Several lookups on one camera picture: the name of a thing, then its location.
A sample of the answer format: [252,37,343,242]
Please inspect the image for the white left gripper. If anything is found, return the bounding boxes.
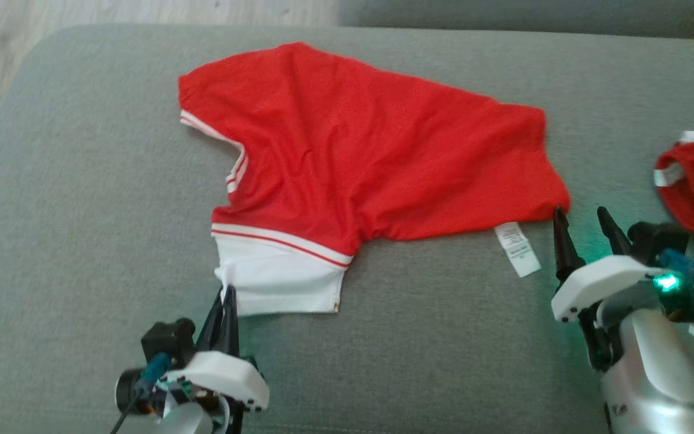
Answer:
[163,285,271,413]

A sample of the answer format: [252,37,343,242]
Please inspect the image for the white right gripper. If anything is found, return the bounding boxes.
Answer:
[550,206,664,370]

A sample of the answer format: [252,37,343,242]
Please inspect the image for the red white jersey shirt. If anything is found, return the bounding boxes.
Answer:
[178,41,572,316]

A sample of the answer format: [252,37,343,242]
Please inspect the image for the grey sofa seat cushion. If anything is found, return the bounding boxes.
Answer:
[338,0,694,40]

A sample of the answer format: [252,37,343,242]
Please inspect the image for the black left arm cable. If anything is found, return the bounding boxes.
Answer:
[109,386,144,434]

